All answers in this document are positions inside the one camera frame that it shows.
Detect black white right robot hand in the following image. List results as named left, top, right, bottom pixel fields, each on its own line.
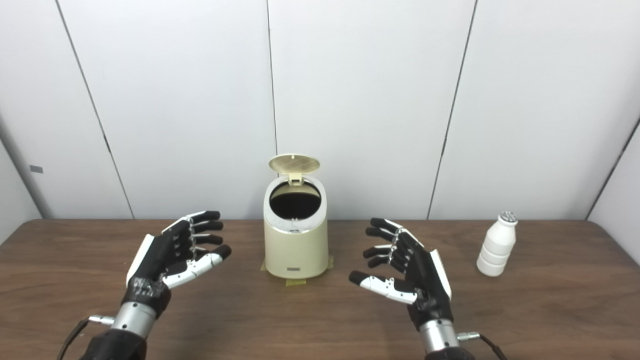
left=348, top=217, right=454, bottom=332

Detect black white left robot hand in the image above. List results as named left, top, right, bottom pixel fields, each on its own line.
left=121, top=210, right=232, bottom=319

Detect small white plastic bottle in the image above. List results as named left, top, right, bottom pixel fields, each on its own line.
left=476, top=211, right=519, bottom=277

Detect cream-colored bin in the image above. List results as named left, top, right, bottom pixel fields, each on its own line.
left=263, top=175, right=330, bottom=280

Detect round cream bin lid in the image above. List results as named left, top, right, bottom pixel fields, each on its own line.
left=268, top=153, right=321, bottom=187

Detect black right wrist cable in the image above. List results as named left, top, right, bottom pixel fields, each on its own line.
left=457, top=331, right=508, bottom=360

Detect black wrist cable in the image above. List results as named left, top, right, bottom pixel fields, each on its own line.
left=457, top=331, right=508, bottom=360
left=56, top=315, right=116, bottom=360

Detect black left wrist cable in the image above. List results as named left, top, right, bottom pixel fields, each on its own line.
left=56, top=315, right=116, bottom=360

